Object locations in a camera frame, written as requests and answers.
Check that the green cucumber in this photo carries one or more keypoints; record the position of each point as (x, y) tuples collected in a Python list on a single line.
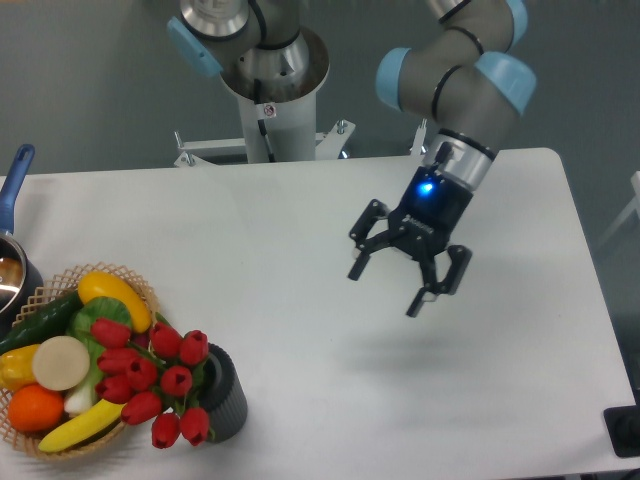
[(48, 321)]

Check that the woven wicker basket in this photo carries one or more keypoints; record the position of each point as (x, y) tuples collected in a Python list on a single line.
[(53, 289)]

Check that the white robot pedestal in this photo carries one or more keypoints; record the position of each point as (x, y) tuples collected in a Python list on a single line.
[(276, 94)]

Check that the beige round disc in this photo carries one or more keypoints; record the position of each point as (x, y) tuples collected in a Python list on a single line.
[(60, 363)]

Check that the yellow squash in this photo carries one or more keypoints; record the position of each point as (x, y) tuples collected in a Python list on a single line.
[(97, 284)]

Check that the white frame at right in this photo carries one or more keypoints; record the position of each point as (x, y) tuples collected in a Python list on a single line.
[(627, 218)]

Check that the orange fruit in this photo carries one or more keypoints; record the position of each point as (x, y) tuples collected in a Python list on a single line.
[(34, 408)]

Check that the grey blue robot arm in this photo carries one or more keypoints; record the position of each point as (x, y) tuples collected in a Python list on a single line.
[(466, 82)]

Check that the dark grey ribbed vase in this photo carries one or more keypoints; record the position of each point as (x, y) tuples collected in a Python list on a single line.
[(223, 397)]

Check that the yellow bell pepper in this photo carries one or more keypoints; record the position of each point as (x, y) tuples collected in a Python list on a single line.
[(16, 367)]

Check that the black device at edge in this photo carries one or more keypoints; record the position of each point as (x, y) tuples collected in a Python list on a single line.
[(623, 429)]

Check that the yellow banana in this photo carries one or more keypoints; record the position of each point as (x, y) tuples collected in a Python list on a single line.
[(99, 418)]

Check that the red tulip bouquet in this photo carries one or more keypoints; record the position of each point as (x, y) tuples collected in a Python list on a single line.
[(160, 383)]

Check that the blue handled saucepan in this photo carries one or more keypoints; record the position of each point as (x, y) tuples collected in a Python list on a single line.
[(19, 277)]

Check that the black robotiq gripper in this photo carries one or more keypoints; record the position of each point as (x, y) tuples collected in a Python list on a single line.
[(431, 208)]

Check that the green bok choy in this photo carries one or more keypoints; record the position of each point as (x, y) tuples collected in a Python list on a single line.
[(83, 396)]

